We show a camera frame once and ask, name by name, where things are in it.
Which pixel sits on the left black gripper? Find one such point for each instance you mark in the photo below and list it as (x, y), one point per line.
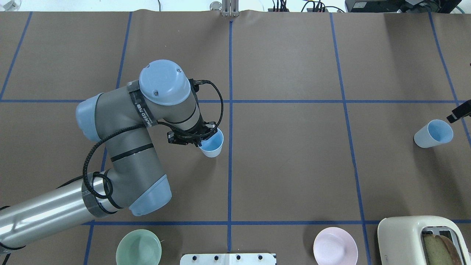
(199, 131)

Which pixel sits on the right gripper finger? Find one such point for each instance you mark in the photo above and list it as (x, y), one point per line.
(460, 112)

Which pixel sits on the light blue cup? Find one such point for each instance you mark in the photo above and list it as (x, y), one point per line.
(434, 133)
(212, 147)

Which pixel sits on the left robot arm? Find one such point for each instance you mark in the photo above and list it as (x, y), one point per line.
(122, 169)

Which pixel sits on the small metal cylinder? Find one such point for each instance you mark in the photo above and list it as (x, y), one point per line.
(216, 6)

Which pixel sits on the green bowl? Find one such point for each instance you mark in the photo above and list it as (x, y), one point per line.
(139, 247)

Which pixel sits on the bread slice in toaster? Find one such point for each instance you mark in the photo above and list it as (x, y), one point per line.
(440, 250)

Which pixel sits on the cream toaster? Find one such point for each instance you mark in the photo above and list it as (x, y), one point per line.
(400, 239)

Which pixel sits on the pink bowl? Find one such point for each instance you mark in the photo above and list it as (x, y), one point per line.
(335, 246)

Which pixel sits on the aluminium frame post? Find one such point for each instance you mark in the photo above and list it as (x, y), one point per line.
(230, 8)

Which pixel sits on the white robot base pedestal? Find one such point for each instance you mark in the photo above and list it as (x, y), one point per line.
(229, 259)

